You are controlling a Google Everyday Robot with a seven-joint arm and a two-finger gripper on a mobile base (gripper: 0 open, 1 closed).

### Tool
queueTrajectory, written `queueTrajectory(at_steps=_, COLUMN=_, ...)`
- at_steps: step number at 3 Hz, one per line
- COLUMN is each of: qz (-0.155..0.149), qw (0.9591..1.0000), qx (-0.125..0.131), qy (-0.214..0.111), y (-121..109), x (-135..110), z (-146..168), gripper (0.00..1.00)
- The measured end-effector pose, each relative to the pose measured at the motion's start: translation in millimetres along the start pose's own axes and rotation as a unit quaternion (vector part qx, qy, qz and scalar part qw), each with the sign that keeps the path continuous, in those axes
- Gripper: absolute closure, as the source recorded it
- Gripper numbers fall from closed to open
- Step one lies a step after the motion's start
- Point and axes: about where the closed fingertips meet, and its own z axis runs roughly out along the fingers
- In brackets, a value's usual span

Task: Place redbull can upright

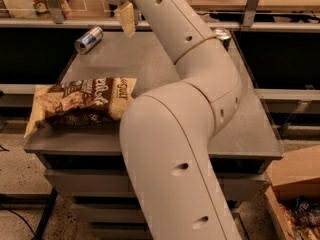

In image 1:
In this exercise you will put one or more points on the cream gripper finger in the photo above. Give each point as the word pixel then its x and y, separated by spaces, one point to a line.
pixel 125 14

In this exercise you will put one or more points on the silver blue redbull can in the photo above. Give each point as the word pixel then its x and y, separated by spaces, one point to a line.
pixel 88 40

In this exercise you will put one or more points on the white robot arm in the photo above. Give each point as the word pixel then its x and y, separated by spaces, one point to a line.
pixel 164 133

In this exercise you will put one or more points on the green soda can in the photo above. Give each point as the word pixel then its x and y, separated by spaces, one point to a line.
pixel 224 36

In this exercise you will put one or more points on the metal railing with posts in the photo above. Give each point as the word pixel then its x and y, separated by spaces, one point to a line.
pixel 230 13

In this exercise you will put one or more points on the brown cream chip bag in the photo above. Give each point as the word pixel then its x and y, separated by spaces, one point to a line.
pixel 81 102

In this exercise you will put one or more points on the grey drawer cabinet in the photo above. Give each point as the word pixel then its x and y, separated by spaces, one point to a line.
pixel 87 165

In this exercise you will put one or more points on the cardboard box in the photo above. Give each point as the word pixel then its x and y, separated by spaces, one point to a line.
pixel 296 174

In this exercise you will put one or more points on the snack packets in box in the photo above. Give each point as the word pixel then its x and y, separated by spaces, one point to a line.
pixel 302 217

